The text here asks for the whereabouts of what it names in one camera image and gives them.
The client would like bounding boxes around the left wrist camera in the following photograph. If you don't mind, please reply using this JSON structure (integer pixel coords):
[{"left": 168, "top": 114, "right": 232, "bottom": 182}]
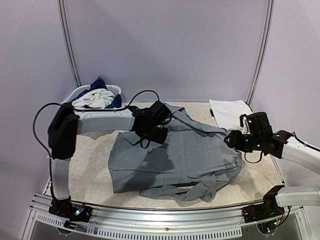
[{"left": 148, "top": 100, "right": 171, "bottom": 125}]

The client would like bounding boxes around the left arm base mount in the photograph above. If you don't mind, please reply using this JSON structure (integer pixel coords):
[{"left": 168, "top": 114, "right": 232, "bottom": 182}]
[{"left": 48, "top": 199, "right": 93, "bottom": 230}]

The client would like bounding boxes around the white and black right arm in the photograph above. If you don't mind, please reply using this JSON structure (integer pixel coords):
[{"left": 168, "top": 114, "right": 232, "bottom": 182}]
[{"left": 224, "top": 130, "right": 320, "bottom": 218}]

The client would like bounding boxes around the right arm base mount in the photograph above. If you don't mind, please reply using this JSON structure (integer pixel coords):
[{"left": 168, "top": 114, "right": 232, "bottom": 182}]
[{"left": 241, "top": 200, "right": 290, "bottom": 235}]

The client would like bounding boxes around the left aluminium corner post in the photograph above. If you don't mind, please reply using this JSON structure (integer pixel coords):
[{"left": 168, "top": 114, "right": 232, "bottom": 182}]
[{"left": 57, "top": 0, "right": 82, "bottom": 87}]

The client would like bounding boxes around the aluminium front rail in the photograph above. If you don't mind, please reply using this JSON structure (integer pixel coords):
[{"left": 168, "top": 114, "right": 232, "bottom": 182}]
[{"left": 21, "top": 193, "right": 313, "bottom": 240}]

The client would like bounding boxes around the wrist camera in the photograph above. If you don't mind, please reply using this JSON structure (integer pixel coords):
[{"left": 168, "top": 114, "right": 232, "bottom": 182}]
[
  {"left": 148, "top": 100, "right": 171, "bottom": 125},
  {"left": 239, "top": 112, "right": 273, "bottom": 137}
]

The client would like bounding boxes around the white plastic laundry basket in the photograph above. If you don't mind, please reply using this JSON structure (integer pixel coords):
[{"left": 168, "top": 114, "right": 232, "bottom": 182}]
[{"left": 64, "top": 84, "right": 123, "bottom": 111}]

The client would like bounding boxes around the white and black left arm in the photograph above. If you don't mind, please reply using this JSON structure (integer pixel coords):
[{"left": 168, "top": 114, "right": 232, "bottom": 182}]
[{"left": 48, "top": 100, "right": 172, "bottom": 217}]

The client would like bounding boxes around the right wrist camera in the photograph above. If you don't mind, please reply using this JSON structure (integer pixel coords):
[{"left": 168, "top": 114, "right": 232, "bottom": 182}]
[{"left": 239, "top": 112, "right": 273, "bottom": 137}]

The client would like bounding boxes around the grey garment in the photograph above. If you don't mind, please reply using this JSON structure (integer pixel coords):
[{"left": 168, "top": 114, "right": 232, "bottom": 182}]
[{"left": 108, "top": 105, "right": 243, "bottom": 203}]

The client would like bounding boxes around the white garment in basket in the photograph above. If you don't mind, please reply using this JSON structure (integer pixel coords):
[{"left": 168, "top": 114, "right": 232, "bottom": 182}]
[{"left": 71, "top": 88, "right": 115, "bottom": 109}]

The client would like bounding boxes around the right aluminium corner post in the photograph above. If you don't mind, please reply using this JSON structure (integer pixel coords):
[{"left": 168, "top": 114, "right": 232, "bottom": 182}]
[{"left": 246, "top": 0, "right": 275, "bottom": 106}]

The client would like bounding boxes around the aluminium corner post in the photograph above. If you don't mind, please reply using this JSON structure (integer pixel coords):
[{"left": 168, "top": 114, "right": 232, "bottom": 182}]
[
  {"left": 246, "top": 0, "right": 275, "bottom": 106},
  {"left": 57, "top": 0, "right": 82, "bottom": 87}
]

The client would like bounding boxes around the white and green raglan shirt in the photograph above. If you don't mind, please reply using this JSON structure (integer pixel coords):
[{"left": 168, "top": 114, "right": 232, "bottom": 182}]
[{"left": 209, "top": 99, "right": 253, "bottom": 131}]

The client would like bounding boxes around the blue plaid garment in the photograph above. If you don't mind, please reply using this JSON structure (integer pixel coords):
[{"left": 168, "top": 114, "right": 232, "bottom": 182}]
[{"left": 68, "top": 76, "right": 123, "bottom": 110}]

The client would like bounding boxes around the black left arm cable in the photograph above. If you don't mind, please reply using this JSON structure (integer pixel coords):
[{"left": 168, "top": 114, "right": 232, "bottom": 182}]
[{"left": 32, "top": 89, "right": 161, "bottom": 191}]

